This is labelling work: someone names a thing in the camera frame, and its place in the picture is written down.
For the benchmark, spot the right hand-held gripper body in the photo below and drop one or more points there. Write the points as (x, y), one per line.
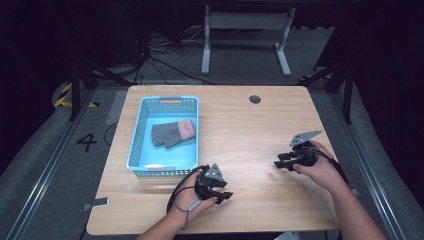
(305, 156)

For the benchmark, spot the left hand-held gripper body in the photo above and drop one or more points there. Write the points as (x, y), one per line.
(208, 183)

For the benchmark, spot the blue plastic basket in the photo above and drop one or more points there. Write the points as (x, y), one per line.
(166, 156)

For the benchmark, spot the grey glove with pink cuff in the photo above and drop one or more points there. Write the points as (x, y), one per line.
(168, 131)
(175, 141)

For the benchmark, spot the person's left hand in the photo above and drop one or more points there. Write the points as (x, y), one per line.
(188, 201)

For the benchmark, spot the person's right hand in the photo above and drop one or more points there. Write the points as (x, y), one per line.
(326, 173)

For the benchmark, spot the black metal stand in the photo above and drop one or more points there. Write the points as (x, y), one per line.
(348, 96)
(75, 90)

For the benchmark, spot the yellow black hazard tape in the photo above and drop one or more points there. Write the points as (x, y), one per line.
(63, 96)

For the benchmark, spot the small metal table bracket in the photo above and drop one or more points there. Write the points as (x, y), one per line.
(355, 191)
(98, 202)

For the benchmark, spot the aluminium floor rail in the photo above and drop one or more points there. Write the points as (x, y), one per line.
(373, 180)
(50, 166)

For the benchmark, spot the white metal desk frame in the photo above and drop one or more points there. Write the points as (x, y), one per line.
(246, 20)

